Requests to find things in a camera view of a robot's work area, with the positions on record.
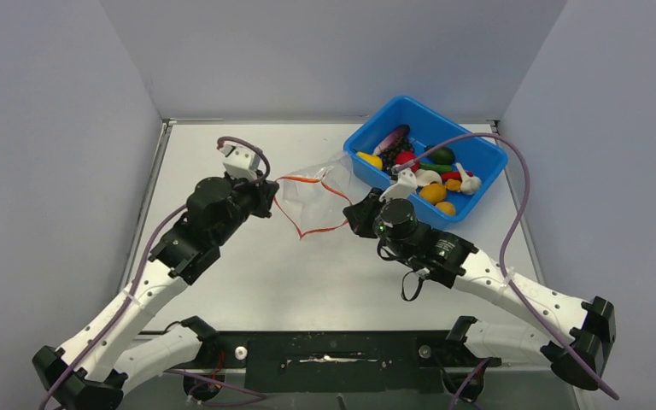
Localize white toy garlic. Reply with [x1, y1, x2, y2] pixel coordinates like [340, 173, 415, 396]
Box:
[456, 162, 482, 195]

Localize purple toy eggplant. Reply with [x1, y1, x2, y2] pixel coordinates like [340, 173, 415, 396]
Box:
[372, 125, 411, 155]

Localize blue plastic bin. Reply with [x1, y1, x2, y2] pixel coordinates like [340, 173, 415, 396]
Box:
[343, 95, 509, 224]

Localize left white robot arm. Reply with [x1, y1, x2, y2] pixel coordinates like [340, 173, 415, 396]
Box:
[32, 175, 279, 409]

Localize clear zip top bag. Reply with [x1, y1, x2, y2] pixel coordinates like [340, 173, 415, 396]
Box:
[273, 152, 354, 240]

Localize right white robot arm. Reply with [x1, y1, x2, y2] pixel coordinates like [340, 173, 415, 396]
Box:
[343, 188, 617, 390]

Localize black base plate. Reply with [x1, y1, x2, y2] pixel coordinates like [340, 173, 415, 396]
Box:
[184, 331, 481, 394]

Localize green toy avocado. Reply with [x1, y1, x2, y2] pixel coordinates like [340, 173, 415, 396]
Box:
[427, 146, 455, 165]

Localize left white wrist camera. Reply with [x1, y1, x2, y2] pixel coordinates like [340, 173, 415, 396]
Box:
[218, 143, 261, 181]

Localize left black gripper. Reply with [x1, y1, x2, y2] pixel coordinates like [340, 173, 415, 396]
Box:
[212, 168, 278, 245]

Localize green toy cucumber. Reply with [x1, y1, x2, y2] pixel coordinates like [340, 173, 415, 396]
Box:
[419, 162, 454, 174]

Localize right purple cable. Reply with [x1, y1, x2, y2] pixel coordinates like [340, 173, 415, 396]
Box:
[393, 132, 620, 401]

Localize red toy apple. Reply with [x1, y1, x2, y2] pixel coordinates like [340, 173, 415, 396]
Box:
[394, 150, 420, 173]

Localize yellow toy pepper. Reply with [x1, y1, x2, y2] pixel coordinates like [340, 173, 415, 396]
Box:
[356, 152, 384, 171]

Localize orange fried toy piece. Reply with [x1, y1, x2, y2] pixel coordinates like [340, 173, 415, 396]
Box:
[443, 179, 462, 193]

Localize small orange toy fruit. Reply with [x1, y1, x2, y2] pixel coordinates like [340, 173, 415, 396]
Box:
[435, 202, 457, 216]

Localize dark toy grapes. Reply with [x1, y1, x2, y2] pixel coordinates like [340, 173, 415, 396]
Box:
[379, 138, 414, 173]

